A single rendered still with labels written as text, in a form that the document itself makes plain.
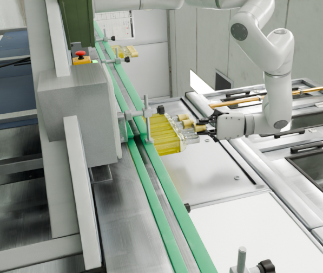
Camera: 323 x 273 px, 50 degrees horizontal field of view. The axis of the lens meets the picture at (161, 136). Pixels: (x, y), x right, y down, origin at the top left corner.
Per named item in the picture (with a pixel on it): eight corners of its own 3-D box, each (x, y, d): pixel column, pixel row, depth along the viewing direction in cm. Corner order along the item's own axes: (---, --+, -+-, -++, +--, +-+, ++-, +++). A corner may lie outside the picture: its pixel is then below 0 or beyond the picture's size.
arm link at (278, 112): (261, 62, 112) (259, 109, 127) (270, 86, 103) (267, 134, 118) (287, 57, 111) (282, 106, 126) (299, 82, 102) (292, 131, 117)
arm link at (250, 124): (248, 131, 132) (241, 132, 132) (250, 110, 128) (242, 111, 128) (252, 141, 126) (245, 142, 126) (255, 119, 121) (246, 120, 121)
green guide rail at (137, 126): (126, 138, 113) (150, 134, 115) (126, 136, 113) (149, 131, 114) (86, 32, 262) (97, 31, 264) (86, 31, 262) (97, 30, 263)
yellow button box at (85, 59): (74, 79, 137) (93, 77, 138) (71, 60, 133) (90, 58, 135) (73, 74, 143) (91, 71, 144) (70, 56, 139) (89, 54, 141)
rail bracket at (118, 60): (101, 66, 156) (130, 63, 159) (99, 50, 152) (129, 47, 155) (100, 64, 159) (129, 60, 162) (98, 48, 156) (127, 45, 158)
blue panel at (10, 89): (-44, 186, 111) (90, 161, 119) (-64, 138, 102) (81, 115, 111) (11, 57, 246) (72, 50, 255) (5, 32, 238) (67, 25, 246)
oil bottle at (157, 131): (125, 154, 121) (183, 143, 125) (124, 140, 118) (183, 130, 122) (123, 146, 125) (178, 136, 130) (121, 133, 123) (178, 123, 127)
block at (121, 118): (106, 147, 108) (128, 143, 109) (102, 119, 103) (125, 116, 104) (105, 141, 111) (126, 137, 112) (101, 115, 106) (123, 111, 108)
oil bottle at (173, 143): (128, 163, 116) (188, 151, 120) (126, 149, 113) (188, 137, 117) (125, 154, 120) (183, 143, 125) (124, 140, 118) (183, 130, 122)
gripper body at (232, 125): (243, 131, 132) (213, 133, 132) (245, 108, 127) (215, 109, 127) (247, 141, 126) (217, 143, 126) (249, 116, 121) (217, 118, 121)
